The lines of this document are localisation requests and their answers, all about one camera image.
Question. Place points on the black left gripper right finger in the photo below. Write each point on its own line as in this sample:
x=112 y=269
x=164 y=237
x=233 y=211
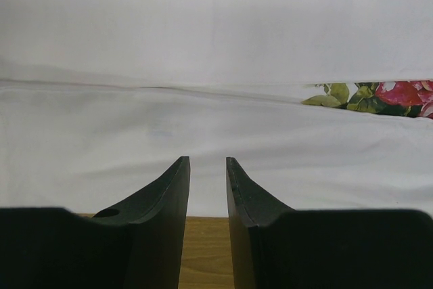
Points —
x=276 y=246

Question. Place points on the white floral print t-shirt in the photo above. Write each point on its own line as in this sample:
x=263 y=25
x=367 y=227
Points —
x=325 y=103

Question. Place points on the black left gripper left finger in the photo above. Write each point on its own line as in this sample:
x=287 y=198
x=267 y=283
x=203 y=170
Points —
x=135 y=243

